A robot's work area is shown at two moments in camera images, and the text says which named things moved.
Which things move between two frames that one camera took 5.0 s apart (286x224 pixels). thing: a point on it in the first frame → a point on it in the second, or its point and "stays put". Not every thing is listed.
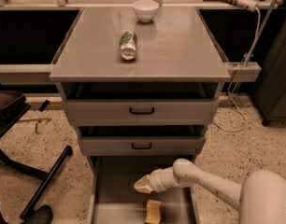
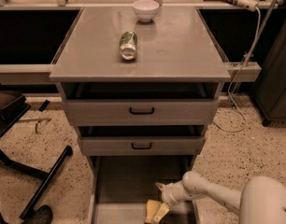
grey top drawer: [140, 112] stays put
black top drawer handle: [142, 113] stays put
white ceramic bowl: [146, 9] stays put
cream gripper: [154, 180] → [168, 193]
